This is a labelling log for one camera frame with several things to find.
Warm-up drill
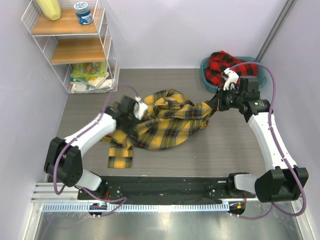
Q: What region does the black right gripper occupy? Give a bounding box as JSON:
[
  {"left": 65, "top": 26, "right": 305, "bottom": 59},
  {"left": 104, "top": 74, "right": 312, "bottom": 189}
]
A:
[{"left": 207, "top": 85, "right": 245, "bottom": 112}]

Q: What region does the yellow plaid long sleeve shirt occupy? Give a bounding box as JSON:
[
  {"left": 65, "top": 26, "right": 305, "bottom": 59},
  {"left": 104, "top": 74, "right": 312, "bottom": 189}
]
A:
[{"left": 102, "top": 89, "right": 214, "bottom": 169}]

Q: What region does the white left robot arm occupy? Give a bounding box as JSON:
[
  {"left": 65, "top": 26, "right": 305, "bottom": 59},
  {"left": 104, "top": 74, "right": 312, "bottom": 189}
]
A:
[{"left": 44, "top": 95, "right": 148, "bottom": 200}]

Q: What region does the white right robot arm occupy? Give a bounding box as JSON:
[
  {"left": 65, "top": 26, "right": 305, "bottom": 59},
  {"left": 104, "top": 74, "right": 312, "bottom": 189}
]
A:
[{"left": 210, "top": 78, "right": 309, "bottom": 203}]

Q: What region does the red plaid long sleeve shirt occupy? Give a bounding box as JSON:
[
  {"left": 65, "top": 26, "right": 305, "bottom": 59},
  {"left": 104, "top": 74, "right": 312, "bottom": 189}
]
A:
[{"left": 205, "top": 50, "right": 259, "bottom": 86}]

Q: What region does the stack of books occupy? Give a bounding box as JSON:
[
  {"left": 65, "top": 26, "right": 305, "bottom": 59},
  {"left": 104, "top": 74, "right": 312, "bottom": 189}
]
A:
[{"left": 69, "top": 73, "right": 115, "bottom": 94}]

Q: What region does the teal plastic basket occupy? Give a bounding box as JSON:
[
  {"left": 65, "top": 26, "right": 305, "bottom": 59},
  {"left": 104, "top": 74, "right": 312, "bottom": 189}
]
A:
[{"left": 199, "top": 56, "right": 267, "bottom": 93}]

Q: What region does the green picture book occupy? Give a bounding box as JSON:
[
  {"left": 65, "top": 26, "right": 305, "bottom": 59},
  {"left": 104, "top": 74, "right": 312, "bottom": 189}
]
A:
[{"left": 72, "top": 61, "right": 107, "bottom": 78}]

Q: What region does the blue lidded jar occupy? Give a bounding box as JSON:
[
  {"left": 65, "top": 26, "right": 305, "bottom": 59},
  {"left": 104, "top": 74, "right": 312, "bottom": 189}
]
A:
[{"left": 73, "top": 1, "right": 93, "bottom": 25}]

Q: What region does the yellow plastic bottle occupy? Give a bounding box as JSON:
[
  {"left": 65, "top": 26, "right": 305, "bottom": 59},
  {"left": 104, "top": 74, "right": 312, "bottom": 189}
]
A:
[{"left": 36, "top": 0, "right": 62, "bottom": 21}]

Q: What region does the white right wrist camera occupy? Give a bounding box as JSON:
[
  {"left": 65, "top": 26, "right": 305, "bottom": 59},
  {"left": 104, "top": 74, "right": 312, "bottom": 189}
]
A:
[{"left": 221, "top": 68, "right": 240, "bottom": 91}]

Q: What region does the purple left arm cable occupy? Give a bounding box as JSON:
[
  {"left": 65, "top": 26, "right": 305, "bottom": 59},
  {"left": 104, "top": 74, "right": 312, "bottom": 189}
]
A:
[{"left": 53, "top": 83, "right": 141, "bottom": 216}]

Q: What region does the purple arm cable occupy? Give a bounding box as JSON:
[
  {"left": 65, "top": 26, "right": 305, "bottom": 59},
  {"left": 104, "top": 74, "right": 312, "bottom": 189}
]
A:
[
  {"left": 224, "top": 61, "right": 307, "bottom": 221},
  {"left": 53, "top": 83, "right": 141, "bottom": 216}
]

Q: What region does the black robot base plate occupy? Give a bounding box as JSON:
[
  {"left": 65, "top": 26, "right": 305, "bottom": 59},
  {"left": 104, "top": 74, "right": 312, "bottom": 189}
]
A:
[{"left": 93, "top": 176, "right": 255, "bottom": 205}]

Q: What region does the white slotted cable duct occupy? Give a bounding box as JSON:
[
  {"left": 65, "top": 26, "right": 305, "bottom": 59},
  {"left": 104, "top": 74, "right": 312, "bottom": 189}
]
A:
[{"left": 42, "top": 201, "right": 230, "bottom": 213}]

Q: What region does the white wire shelf rack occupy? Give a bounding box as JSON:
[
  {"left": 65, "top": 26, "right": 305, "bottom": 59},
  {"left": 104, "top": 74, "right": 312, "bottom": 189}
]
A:
[{"left": 21, "top": 0, "right": 120, "bottom": 93}]

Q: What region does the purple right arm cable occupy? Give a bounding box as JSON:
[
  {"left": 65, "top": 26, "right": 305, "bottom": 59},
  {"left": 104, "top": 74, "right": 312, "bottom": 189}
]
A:
[{"left": 224, "top": 61, "right": 307, "bottom": 221}]

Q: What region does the aluminium frame rail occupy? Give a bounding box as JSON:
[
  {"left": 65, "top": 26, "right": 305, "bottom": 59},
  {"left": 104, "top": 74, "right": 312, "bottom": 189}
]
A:
[{"left": 256, "top": 0, "right": 297, "bottom": 62}]

